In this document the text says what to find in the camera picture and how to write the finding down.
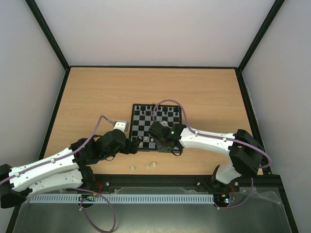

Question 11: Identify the black aluminium frame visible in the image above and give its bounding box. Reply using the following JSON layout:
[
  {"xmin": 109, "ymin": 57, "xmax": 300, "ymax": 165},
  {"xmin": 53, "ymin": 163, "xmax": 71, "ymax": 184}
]
[{"xmin": 4, "ymin": 0, "xmax": 299, "ymax": 233}]

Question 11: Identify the light blue cable duct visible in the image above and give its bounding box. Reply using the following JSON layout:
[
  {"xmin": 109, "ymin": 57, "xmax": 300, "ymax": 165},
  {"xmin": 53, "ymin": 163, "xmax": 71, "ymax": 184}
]
[{"xmin": 30, "ymin": 194, "xmax": 214, "ymax": 204}]

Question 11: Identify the purple cable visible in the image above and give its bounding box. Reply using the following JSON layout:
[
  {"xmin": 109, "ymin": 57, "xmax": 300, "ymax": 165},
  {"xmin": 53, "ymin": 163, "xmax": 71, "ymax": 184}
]
[
  {"xmin": 0, "ymin": 115, "xmax": 120, "ymax": 231},
  {"xmin": 151, "ymin": 99, "xmax": 272, "ymax": 211}
]

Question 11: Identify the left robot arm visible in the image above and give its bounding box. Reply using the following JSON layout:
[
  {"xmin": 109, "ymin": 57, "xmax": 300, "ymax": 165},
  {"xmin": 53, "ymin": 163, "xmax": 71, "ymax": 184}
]
[{"xmin": 0, "ymin": 129, "xmax": 141, "ymax": 209}]

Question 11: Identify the black and white chessboard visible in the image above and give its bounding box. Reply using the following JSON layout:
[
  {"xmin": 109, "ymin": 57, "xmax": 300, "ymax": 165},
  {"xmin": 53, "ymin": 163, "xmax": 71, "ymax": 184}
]
[{"xmin": 129, "ymin": 103, "xmax": 182, "ymax": 156}]

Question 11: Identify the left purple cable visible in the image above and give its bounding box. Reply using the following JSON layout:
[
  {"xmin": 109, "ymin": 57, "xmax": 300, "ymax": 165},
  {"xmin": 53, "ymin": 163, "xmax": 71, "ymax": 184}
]
[{"xmin": 0, "ymin": 115, "xmax": 120, "ymax": 231}]

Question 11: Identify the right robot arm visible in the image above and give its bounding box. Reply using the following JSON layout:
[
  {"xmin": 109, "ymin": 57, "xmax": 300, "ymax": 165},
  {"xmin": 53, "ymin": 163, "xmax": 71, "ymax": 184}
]
[{"xmin": 147, "ymin": 121, "xmax": 263, "ymax": 192}]

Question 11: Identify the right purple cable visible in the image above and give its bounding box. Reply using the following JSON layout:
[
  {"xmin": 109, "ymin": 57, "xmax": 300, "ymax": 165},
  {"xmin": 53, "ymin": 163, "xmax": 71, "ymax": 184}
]
[{"xmin": 151, "ymin": 99, "xmax": 272, "ymax": 211}]

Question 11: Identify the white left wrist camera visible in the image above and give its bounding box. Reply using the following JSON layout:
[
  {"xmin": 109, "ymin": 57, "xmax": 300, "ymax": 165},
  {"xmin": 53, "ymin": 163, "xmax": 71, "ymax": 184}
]
[{"xmin": 113, "ymin": 120, "xmax": 129, "ymax": 132}]

